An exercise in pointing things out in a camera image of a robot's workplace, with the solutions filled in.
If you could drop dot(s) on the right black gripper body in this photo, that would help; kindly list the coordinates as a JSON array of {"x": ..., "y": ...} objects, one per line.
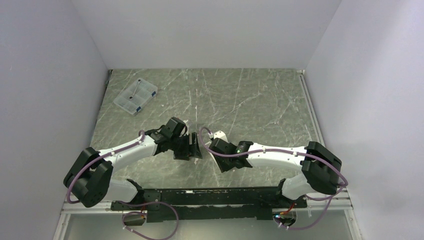
[{"x": 223, "y": 163}]

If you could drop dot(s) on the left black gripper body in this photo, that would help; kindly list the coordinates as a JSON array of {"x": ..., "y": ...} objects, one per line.
[{"x": 180, "y": 146}]

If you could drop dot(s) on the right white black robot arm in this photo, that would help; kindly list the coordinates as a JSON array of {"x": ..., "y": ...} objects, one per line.
[{"x": 319, "y": 170}]

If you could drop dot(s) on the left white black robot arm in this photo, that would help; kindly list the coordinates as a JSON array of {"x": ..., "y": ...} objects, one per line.
[{"x": 89, "y": 181}]

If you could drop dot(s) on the clear plastic organizer box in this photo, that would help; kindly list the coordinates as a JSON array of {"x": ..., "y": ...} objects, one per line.
[{"x": 136, "y": 96}]

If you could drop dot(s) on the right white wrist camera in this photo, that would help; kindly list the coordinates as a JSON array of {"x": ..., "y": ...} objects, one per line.
[{"x": 220, "y": 135}]

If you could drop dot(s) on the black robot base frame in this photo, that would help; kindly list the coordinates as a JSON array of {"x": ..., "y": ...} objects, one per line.
[{"x": 260, "y": 203}]

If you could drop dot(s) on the aluminium rail right edge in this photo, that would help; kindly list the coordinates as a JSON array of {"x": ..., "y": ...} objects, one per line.
[{"x": 315, "y": 123}]

